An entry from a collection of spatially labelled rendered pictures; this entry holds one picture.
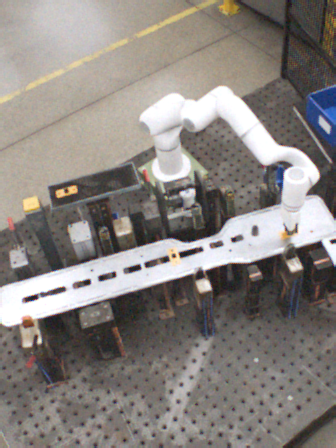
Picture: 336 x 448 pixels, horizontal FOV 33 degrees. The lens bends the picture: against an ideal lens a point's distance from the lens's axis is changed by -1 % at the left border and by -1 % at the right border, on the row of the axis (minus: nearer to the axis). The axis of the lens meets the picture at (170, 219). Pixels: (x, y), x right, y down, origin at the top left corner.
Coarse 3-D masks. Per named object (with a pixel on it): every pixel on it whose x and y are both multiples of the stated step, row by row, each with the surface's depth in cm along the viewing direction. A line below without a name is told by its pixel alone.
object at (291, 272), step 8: (296, 256) 213; (288, 264) 211; (296, 264) 211; (280, 272) 222; (288, 272) 212; (296, 272) 209; (288, 280) 215; (296, 280) 214; (280, 288) 230; (288, 288) 218; (296, 288) 218; (280, 296) 232; (288, 296) 225; (280, 304) 235; (288, 304) 229; (296, 304) 230; (288, 312) 234; (296, 312) 233
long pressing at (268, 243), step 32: (256, 224) 229; (320, 224) 227; (128, 256) 225; (160, 256) 224; (192, 256) 222; (224, 256) 221; (256, 256) 220; (0, 288) 220; (32, 288) 219; (96, 288) 217; (128, 288) 216; (0, 320) 212
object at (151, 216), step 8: (144, 208) 230; (152, 208) 230; (144, 216) 229; (152, 216) 227; (144, 224) 236; (152, 224) 229; (160, 224) 231; (152, 232) 233; (160, 232) 235; (152, 240) 239
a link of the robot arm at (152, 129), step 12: (204, 96) 215; (156, 108) 245; (168, 108) 235; (180, 108) 225; (192, 108) 211; (204, 108) 211; (216, 108) 212; (144, 120) 244; (156, 120) 240; (168, 120) 236; (180, 120) 230; (192, 120) 210; (204, 120) 211; (144, 132) 250; (156, 132) 245; (192, 132) 216
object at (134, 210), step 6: (132, 204) 229; (138, 204) 229; (132, 210) 227; (138, 210) 227; (132, 216) 227; (138, 216) 228; (132, 222) 230; (138, 222) 232; (138, 228) 235; (138, 234) 238; (144, 234) 239; (138, 240) 241; (144, 240) 242; (138, 246) 245; (144, 264) 257
